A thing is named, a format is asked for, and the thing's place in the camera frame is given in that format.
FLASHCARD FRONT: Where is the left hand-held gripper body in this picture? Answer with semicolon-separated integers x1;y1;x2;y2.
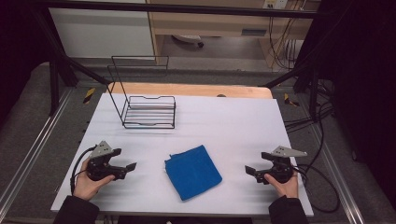
86;140;128;182

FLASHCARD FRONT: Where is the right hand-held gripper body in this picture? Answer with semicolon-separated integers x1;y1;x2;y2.
252;146;308;186

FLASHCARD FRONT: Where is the blue cloth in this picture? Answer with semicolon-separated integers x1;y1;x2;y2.
163;144;223;202

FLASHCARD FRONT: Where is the black wire rack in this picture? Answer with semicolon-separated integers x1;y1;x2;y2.
106;55;177;130

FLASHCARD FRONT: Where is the person's left hand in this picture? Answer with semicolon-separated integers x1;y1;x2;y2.
73;166;116;202

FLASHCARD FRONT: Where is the person's right hand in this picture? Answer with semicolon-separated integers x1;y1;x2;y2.
263;173;300;199

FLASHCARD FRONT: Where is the wooden board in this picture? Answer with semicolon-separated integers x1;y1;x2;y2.
106;81;275;100

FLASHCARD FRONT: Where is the white cabinet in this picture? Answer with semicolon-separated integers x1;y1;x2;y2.
49;0;156;59

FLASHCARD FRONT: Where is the white power strip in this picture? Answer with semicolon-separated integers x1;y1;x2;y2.
262;0;289;10

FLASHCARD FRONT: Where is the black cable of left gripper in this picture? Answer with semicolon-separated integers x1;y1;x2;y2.
70;147;95;196

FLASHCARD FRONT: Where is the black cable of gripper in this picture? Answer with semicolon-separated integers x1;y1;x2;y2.
291;163;341;215
70;147;95;196

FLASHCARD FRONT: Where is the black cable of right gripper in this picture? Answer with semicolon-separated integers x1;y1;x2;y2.
291;163;341;215

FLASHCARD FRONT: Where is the bundle of hanging cables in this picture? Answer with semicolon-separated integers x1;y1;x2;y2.
267;0;307;71

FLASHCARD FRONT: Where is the black metal frame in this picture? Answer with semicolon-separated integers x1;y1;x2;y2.
31;0;325;120

